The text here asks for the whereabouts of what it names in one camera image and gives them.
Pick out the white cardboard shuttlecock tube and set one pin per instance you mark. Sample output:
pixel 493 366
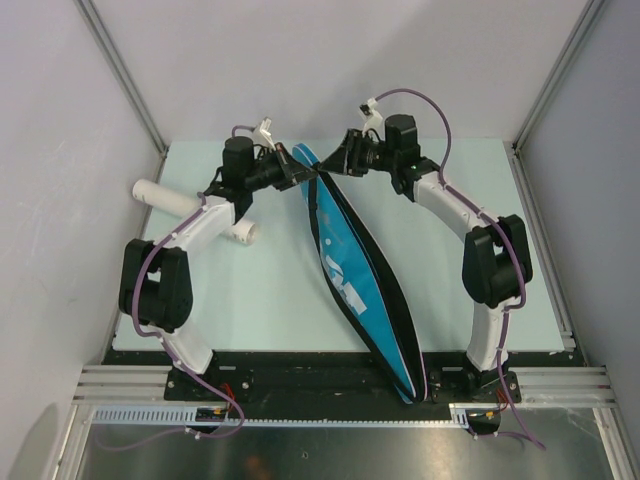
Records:
pixel 179 205

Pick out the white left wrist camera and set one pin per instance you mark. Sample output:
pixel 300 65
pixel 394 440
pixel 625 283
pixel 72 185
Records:
pixel 261 134

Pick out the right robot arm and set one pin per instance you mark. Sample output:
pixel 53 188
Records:
pixel 496 260

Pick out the aluminium frame post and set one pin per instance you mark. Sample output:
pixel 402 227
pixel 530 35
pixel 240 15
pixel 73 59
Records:
pixel 115 61
pixel 576 41

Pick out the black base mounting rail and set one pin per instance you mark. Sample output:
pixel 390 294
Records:
pixel 349 387

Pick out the blue sport racket bag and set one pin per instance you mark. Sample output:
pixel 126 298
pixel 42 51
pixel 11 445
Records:
pixel 365 288

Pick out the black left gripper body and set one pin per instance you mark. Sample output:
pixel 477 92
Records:
pixel 285 177

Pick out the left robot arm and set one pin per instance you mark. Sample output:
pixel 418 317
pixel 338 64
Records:
pixel 156 287

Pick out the aluminium frame post left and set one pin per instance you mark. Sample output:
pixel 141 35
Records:
pixel 115 61

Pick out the aluminium frame post right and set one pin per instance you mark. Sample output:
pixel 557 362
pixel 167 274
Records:
pixel 576 41

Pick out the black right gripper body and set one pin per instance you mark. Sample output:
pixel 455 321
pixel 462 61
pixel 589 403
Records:
pixel 366 153

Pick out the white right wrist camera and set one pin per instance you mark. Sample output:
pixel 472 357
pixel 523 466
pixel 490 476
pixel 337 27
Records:
pixel 370 114

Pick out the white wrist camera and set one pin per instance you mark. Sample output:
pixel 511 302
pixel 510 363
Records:
pixel 261 134
pixel 370 114

